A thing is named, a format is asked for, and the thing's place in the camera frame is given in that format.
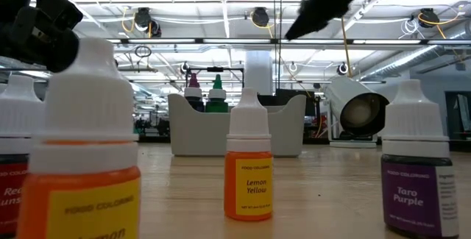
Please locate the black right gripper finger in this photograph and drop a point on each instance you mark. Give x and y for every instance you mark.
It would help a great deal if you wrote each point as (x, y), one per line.
(316, 14)

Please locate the small red sunset dropper bottle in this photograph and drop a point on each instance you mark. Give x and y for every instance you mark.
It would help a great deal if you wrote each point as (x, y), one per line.
(16, 114)

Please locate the small lemon yellow dropper bottle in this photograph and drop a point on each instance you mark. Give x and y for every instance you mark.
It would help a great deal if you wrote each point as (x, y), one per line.
(84, 121)
(248, 187)

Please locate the large green-capped colouring bottle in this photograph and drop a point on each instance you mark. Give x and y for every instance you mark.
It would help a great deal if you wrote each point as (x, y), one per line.
(217, 99)

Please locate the large purple-capped colouring bottle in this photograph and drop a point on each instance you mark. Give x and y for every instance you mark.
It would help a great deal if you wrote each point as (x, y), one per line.
(194, 92)

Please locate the small taro purple dropper bottle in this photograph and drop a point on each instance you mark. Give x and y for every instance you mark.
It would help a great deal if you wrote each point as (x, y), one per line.
(414, 195)

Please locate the white building column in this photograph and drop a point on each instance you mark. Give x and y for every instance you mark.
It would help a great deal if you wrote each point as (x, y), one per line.
(258, 71)

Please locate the black equipment case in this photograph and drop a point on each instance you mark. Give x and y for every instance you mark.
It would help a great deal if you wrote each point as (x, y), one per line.
(290, 97)

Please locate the white spotlight lamp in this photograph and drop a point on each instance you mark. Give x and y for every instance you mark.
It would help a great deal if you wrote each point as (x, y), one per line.
(349, 95)

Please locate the white plastic storage bin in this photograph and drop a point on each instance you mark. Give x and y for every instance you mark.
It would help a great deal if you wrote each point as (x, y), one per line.
(198, 132)

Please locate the black vertical frame post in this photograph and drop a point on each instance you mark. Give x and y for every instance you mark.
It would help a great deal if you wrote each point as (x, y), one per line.
(280, 18)

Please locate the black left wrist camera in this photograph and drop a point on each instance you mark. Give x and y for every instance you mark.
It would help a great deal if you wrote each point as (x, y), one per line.
(60, 11)

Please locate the black overhead frame rail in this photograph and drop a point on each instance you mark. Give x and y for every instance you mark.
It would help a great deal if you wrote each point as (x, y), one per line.
(198, 40)

